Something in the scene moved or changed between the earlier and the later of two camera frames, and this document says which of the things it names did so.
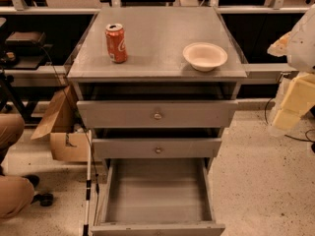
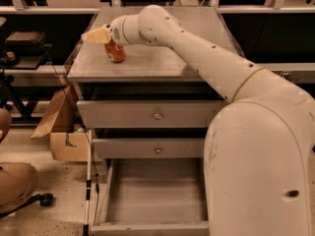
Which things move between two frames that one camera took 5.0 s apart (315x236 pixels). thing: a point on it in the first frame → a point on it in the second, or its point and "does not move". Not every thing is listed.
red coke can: (116, 43) does not move
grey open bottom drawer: (157, 197) does not move
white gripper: (303, 48) → (115, 34)
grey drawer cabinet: (159, 86) does not move
